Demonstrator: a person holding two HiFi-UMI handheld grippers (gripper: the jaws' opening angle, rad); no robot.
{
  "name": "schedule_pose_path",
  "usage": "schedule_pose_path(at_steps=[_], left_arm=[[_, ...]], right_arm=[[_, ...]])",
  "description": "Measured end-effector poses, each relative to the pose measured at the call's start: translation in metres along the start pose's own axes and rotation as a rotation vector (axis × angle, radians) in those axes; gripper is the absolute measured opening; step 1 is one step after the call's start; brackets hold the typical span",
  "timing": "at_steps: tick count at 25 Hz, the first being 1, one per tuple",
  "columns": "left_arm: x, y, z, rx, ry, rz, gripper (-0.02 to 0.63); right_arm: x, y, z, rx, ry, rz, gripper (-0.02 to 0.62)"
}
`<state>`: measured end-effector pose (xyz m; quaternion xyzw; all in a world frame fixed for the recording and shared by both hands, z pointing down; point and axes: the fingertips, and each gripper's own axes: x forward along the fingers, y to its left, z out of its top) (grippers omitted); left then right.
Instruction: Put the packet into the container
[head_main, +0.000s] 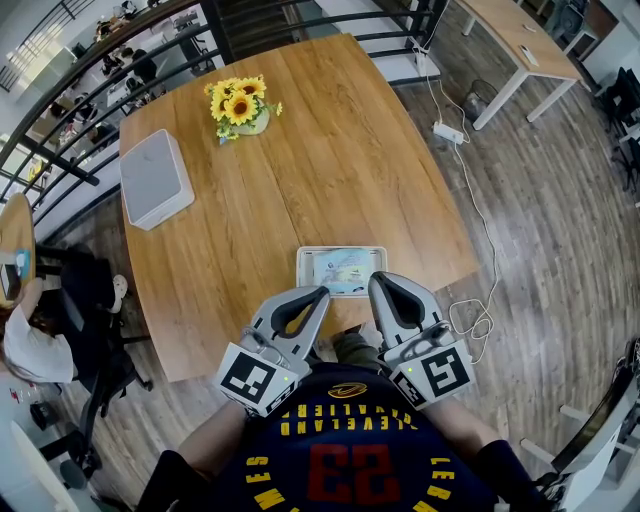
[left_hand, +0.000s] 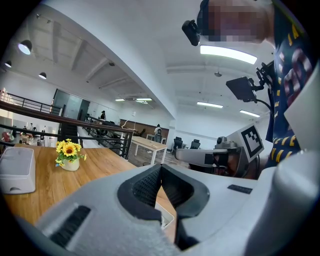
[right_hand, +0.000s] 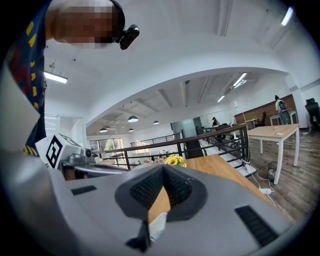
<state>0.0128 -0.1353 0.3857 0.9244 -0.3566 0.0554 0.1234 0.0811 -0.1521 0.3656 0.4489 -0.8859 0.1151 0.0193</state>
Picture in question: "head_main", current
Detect white power strip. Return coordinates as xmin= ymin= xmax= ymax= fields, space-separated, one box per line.
xmin=432 ymin=121 xmax=467 ymax=147

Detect person's leg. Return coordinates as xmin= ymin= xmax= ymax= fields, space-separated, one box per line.
xmin=332 ymin=332 xmax=384 ymax=372

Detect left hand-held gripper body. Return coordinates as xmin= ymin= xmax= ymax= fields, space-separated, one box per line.
xmin=214 ymin=323 xmax=315 ymax=419

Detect short white power cable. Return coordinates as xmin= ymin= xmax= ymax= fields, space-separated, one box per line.
xmin=422 ymin=64 xmax=469 ymax=132

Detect person's navy jersey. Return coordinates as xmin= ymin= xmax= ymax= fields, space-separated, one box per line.
xmin=214 ymin=362 xmax=497 ymax=512

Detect black wire waste bin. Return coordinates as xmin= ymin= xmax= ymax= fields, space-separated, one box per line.
xmin=462 ymin=78 xmax=500 ymax=124

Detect white grey speaker box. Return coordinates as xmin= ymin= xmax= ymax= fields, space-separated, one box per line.
xmin=118 ymin=128 xmax=196 ymax=232

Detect dark tablet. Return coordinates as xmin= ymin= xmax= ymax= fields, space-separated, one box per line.
xmin=0 ymin=262 xmax=22 ymax=301

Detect soft blue tissue pack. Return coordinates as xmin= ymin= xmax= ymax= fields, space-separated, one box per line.
xmin=312 ymin=248 xmax=374 ymax=298

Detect black office chair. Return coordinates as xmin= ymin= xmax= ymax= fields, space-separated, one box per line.
xmin=34 ymin=244 xmax=156 ymax=482
xmin=599 ymin=67 xmax=640 ymax=132

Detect person's left forearm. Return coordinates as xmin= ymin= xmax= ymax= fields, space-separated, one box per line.
xmin=177 ymin=399 xmax=252 ymax=477

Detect white tissue box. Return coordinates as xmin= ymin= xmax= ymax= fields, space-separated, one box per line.
xmin=295 ymin=244 xmax=389 ymax=300

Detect person's right forearm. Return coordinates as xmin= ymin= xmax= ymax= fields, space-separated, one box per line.
xmin=429 ymin=394 xmax=507 ymax=462

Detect black metal railing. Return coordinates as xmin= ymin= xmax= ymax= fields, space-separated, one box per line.
xmin=0 ymin=0 xmax=451 ymax=236

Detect round wooden table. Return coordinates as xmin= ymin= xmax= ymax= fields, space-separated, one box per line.
xmin=0 ymin=192 xmax=38 ymax=309

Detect black patterned bag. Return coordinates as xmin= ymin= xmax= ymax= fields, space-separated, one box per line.
xmin=619 ymin=339 xmax=640 ymax=402

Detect long white power cable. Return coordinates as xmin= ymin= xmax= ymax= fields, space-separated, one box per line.
xmin=447 ymin=139 xmax=502 ymax=366

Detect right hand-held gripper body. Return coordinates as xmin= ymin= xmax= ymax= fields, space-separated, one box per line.
xmin=376 ymin=321 xmax=477 ymax=412

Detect sunflowers in cream pot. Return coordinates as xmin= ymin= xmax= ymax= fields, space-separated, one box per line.
xmin=203 ymin=74 xmax=284 ymax=146

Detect wooden table with white legs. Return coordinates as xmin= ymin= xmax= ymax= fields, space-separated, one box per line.
xmin=452 ymin=0 xmax=584 ymax=132

